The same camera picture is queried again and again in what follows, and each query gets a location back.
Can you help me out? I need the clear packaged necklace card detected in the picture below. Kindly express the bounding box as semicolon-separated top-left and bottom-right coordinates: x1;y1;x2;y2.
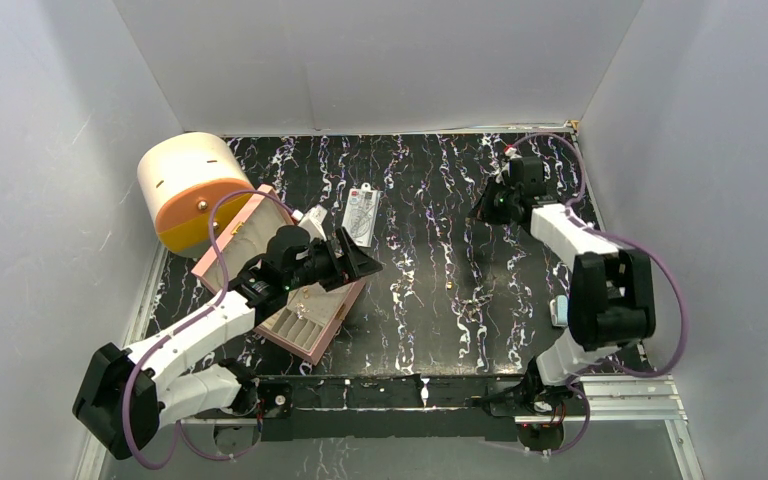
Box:
341;183;382;248

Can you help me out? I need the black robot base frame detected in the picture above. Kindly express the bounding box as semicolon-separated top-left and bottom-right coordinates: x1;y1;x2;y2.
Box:
191;372;591;453

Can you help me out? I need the pink open jewelry box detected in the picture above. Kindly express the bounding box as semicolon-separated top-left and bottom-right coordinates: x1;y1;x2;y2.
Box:
191;185;367;364

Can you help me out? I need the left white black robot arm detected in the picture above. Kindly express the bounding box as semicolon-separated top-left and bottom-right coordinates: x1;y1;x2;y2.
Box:
72;225;383;469

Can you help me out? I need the purple cable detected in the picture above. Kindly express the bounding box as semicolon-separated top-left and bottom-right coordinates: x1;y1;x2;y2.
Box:
506;132;690;455
122;190;296;472

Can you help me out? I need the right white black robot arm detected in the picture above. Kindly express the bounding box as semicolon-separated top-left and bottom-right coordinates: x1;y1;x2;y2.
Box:
468;157;656;414

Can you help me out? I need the silver jewelry in box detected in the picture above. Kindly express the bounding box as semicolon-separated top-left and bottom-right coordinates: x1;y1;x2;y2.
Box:
294;303;310;318

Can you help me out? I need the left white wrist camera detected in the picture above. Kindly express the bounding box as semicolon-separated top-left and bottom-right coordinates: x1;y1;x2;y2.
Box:
291;205;327;240

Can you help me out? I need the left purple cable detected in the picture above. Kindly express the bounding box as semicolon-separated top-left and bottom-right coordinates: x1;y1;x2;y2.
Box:
122;190;296;472

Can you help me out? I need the white orange cylindrical drawer box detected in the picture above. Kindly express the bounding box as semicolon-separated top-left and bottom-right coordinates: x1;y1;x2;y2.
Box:
137;132;255;258

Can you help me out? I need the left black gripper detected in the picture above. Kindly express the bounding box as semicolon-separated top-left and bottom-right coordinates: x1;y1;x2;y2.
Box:
286;230;382;292

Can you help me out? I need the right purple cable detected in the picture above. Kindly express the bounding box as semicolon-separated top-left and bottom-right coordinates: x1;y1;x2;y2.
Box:
506;132;690;455

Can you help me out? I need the small blue grey object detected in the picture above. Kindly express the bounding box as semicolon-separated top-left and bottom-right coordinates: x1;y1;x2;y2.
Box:
549;295;568;328

